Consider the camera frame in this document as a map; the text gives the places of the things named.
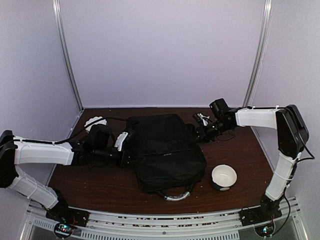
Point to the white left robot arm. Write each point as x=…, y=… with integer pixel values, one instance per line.
x=92, y=148

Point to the white bowl black base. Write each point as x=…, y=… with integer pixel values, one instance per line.
x=223, y=177

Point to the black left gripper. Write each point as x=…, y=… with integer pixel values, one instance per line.
x=123, y=162

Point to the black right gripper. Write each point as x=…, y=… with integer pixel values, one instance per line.
x=203, y=135

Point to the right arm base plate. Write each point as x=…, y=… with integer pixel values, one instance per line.
x=252, y=216

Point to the white fluted ceramic bowl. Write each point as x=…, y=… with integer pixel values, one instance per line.
x=97, y=120

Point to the black student backpack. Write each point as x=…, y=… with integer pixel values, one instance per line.
x=167, y=160

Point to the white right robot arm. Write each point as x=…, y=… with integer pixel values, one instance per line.
x=291, y=137

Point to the right circuit board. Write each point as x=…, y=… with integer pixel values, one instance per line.
x=264, y=230

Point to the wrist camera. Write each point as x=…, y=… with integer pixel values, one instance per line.
x=122, y=141
x=202, y=119

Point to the right aluminium corner post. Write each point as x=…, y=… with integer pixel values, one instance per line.
x=260, y=51

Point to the left circuit board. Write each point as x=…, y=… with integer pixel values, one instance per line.
x=62, y=230

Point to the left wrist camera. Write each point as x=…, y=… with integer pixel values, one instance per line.
x=122, y=141

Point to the left aluminium corner post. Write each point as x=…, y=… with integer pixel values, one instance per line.
x=56, y=5

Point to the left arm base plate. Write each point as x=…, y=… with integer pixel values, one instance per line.
x=73, y=217

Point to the aluminium front rail frame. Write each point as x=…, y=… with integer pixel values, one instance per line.
x=219, y=225

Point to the circuit board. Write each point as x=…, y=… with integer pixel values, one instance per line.
x=62, y=230
x=264, y=230

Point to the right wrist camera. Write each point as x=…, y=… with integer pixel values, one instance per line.
x=202, y=119

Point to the aluminium corner post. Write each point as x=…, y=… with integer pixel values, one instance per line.
x=260, y=51
x=56, y=5

